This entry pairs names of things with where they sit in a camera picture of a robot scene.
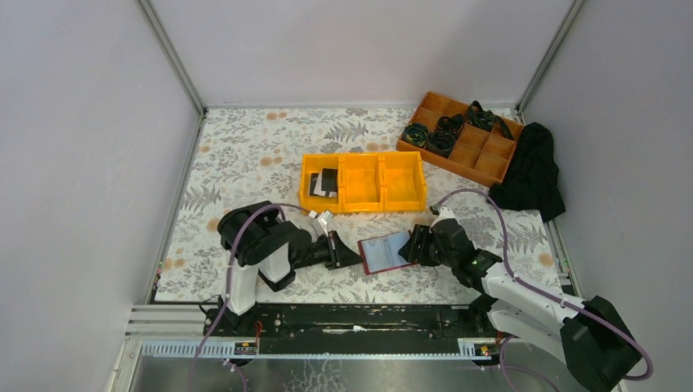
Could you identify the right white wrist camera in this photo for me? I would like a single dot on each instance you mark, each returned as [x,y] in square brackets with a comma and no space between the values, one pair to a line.
[444,213]

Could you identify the aluminium slotted rail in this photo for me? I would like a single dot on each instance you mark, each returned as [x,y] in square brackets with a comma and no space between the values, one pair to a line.
[245,350]

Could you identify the grey credit card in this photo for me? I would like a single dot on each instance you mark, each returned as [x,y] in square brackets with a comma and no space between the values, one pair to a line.
[325,194]

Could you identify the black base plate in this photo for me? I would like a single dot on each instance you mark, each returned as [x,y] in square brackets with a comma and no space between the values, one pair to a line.
[307,328]

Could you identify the black white striped card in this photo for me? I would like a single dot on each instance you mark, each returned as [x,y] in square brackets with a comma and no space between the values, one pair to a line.
[314,184]

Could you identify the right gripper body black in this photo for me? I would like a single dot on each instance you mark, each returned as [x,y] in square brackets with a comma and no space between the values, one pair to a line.
[431,254]

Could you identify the left aluminium corner post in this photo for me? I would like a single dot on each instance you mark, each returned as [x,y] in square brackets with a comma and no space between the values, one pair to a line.
[152,19]

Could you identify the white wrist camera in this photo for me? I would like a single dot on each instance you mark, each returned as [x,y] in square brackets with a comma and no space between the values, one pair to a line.
[444,213]
[321,221]

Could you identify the black cloth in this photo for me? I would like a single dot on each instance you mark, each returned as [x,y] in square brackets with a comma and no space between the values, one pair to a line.
[531,180]

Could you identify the aluminium corner post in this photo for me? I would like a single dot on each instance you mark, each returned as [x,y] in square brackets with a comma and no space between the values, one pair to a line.
[558,39]
[152,19]

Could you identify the orange wooden divider tray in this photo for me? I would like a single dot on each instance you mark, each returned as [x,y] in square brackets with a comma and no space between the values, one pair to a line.
[465,139]

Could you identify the yellow three-compartment bin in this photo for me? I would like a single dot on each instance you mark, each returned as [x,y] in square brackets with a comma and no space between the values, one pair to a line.
[367,182]

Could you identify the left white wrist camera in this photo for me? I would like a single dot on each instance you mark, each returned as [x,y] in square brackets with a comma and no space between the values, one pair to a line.
[321,221]

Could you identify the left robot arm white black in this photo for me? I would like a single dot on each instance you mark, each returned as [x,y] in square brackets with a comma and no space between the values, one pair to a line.
[264,244]

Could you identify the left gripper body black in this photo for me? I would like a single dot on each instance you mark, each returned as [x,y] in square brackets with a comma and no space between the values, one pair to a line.
[331,249]

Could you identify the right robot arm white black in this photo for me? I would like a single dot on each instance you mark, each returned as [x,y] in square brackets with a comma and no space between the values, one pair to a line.
[589,337]

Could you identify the right aluminium corner post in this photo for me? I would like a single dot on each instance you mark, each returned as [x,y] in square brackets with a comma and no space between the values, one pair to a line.
[558,39]

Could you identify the black credit card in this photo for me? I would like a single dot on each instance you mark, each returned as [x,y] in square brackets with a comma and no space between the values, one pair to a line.
[329,179]

